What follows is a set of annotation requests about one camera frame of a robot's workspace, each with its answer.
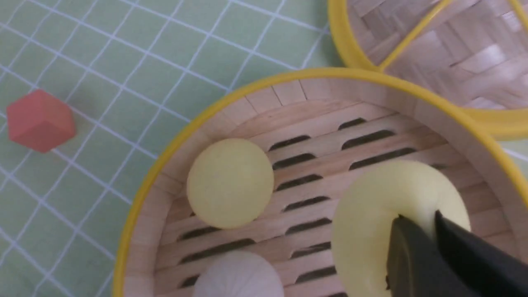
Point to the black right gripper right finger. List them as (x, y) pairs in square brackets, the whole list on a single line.
[(487, 270)]

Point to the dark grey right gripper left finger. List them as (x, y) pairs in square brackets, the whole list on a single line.
[(416, 267)]

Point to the pale yellow bun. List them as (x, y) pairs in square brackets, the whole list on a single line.
[(362, 221)]

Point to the white bun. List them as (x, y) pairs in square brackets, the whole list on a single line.
[(239, 274)]

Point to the bamboo steamer tray yellow rim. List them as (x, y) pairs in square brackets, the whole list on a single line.
[(320, 129)]

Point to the woven bamboo steamer lid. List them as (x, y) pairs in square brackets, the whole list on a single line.
[(473, 53)]

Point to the green checkered tablecloth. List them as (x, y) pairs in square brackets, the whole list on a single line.
[(135, 73)]

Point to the red foam cube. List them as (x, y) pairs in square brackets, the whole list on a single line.
[(40, 121)]

